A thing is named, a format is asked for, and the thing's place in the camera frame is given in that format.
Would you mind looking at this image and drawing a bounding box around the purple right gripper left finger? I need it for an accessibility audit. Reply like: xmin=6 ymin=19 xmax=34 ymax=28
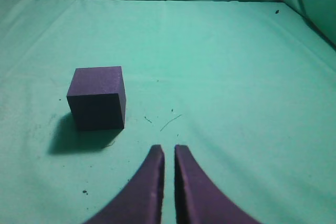
xmin=86 ymin=145 xmax=165 ymax=223

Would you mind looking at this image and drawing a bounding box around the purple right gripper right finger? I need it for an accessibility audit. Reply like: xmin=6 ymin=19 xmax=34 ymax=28
xmin=174 ymin=145 xmax=259 ymax=223

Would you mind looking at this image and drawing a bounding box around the purple cube block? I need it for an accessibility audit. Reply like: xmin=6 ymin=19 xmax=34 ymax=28
xmin=66 ymin=66 xmax=127 ymax=131

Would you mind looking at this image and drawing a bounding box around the green table cloth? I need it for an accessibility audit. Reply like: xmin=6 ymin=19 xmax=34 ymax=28
xmin=1 ymin=0 xmax=335 ymax=223

